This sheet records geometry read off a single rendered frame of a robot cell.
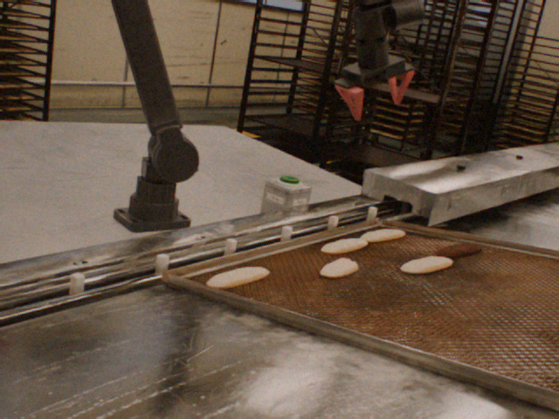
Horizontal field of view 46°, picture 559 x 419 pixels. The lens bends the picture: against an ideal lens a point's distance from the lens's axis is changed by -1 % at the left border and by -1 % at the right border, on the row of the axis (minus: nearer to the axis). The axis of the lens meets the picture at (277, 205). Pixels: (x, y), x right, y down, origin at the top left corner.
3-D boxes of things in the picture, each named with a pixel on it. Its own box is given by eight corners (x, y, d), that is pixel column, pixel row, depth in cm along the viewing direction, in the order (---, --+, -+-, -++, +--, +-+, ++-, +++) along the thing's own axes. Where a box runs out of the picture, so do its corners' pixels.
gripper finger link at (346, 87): (338, 119, 131) (332, 73, 126) (367, 107, 133) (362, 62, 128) (358, 129, 125) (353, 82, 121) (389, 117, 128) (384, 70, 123)
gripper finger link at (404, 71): (367, 107, 133) (362, 63, 128) (395, 96, 136) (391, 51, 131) (388, 117, 128) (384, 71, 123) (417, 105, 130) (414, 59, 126)
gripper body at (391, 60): (341, 77, 127) (337, 39, 123) (384, 61, 131) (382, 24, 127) (362, 85, 122) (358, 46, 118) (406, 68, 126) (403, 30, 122)
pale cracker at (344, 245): (354, 241, 107) (354, 234, 106) (373, 245, 104) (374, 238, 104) (314, 250, 99) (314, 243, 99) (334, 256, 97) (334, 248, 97)
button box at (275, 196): (279, 225, 143) (287, 175, 139) (307, 237, 138) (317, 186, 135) (253, 230, 136) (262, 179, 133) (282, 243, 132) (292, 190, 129)
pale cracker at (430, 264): (437, 258, 97) (438, 251, 97) (459, 264, 94) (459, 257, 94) (393, 270, 90) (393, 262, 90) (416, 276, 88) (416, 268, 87)
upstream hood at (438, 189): (544, 162, 244) (550, 140, 242) (594, 175, 234) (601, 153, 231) (357, 200, 149) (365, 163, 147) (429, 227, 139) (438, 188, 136)
